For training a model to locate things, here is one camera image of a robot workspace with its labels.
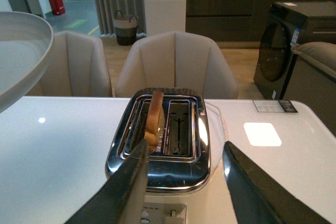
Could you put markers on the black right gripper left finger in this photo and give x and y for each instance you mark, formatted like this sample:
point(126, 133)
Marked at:
point(121, 198)

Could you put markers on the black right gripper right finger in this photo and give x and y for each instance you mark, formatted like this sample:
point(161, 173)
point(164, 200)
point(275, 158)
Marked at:
point(257, 197)

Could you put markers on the brown bread slice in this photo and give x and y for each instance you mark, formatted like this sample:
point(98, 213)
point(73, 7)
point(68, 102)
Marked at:
point(155, 122)

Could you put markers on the white round plate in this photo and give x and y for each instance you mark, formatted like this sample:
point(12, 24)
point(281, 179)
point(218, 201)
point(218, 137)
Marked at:
point(26, 42)

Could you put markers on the cream chrome two-slot toaster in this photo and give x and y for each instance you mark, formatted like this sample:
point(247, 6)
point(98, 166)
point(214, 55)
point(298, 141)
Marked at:
point(180, 163)

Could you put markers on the black white table label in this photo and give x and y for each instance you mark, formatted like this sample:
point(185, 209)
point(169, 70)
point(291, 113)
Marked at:
point(275, 106)

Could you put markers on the grey sofa armrest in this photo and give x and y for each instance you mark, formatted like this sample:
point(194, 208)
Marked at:
point(312, 81)

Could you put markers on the beige chair left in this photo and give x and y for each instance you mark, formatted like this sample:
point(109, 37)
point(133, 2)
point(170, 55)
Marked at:
point(78, 68)

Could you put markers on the woven laundry basket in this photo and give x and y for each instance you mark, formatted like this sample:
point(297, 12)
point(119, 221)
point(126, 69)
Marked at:
point(125, 28)

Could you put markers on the dark front-load washing machine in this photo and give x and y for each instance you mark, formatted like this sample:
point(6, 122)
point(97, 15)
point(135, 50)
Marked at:
point(290, 23)

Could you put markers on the dark kitchen counter cabinet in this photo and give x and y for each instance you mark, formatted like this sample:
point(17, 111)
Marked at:
point(239, 22)

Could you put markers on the white tall cabinet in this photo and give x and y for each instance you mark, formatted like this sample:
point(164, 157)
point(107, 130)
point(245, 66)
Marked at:
point(164, 15)

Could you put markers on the red bin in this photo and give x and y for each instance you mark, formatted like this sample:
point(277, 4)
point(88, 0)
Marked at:
point(57, 7)

